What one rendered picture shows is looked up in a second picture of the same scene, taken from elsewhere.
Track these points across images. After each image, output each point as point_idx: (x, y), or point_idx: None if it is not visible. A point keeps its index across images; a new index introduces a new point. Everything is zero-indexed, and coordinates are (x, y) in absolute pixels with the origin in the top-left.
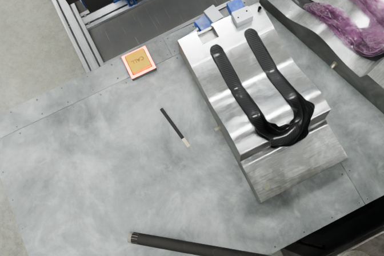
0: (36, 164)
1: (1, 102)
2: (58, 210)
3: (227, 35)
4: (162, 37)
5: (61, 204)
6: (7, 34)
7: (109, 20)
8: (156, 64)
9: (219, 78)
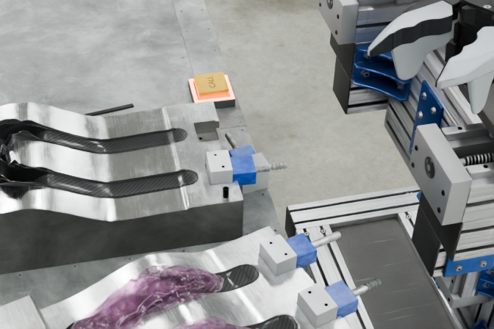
0: (119, 1)
1: (318, 143)
2: (54, 9)
3: (197, 150)
4: (359, 312)
5: (58, 12)
6: None
7: (411, 248)
8: None
9: (130, 132)
